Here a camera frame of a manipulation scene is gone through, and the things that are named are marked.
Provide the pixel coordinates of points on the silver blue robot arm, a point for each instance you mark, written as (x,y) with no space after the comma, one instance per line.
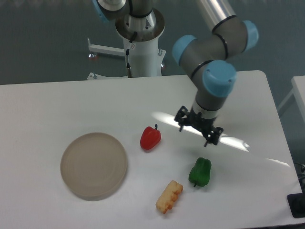
(204,62)

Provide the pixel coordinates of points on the green bell pepper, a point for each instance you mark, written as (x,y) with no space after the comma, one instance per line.
(200,172)

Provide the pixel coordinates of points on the orange waffle toy food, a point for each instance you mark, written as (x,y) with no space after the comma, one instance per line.
(169,196)

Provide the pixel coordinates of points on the black device at table edge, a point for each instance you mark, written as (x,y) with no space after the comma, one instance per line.
(297,204)

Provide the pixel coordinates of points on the red bell pepper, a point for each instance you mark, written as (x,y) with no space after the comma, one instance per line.
(150,138)

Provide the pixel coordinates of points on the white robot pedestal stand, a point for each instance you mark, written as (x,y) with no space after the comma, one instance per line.
(143,57)

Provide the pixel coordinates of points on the beige round plate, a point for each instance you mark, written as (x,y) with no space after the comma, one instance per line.
(93,166)

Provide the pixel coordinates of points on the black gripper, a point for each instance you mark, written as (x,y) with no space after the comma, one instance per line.
(203,125)

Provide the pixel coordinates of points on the white side table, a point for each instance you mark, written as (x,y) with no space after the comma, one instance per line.
(297,92)

